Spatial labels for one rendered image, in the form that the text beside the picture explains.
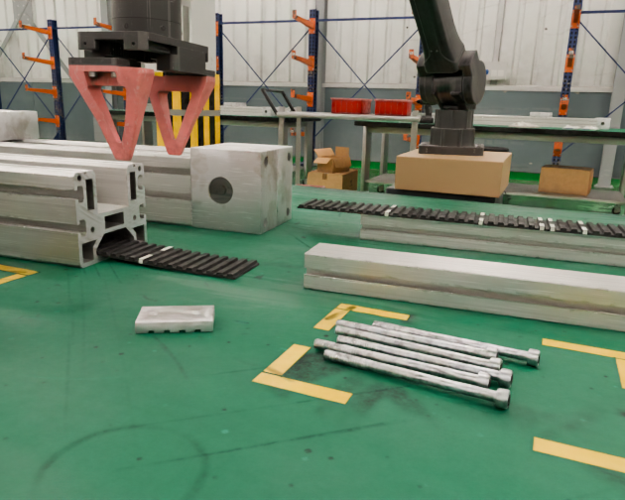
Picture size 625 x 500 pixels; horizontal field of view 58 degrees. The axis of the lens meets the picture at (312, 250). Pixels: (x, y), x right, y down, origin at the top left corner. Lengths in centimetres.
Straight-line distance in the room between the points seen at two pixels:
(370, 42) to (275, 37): 153
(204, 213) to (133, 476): 46
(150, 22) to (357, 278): 27
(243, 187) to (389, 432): 42
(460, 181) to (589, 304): 61
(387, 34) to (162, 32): 810
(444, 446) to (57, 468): 17
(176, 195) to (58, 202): 20
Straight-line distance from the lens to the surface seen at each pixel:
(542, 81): 814
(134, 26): 50
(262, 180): 64
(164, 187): 70
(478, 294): 44
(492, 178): 102
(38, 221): 57
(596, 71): 818
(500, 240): 63
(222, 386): 31
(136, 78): 46
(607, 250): 64
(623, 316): 45
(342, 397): 30
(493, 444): 28
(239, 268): 50
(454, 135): 109
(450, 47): 104
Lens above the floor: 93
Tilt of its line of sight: 15 degrees down
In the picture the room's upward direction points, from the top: 2 degrees clockwise
